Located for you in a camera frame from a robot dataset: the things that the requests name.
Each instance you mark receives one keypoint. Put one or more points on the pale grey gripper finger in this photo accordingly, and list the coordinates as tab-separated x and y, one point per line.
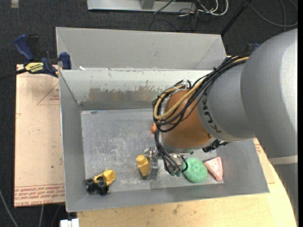
154	171
147	152

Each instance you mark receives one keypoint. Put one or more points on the yellow toy bottle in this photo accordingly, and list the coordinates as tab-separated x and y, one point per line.
142	165

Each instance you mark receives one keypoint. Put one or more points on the green oval sponge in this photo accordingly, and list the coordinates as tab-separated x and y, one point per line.
195	170

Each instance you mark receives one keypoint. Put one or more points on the small orange round object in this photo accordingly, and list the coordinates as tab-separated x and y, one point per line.
154	127

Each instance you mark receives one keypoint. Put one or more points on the grey metal bin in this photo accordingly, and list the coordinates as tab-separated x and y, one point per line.
118	136

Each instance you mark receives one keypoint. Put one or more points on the pink triangular wedge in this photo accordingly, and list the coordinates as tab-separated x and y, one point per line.
215	167

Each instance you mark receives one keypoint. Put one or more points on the yellow toy truck black wheels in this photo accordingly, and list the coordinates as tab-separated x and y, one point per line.
105	177

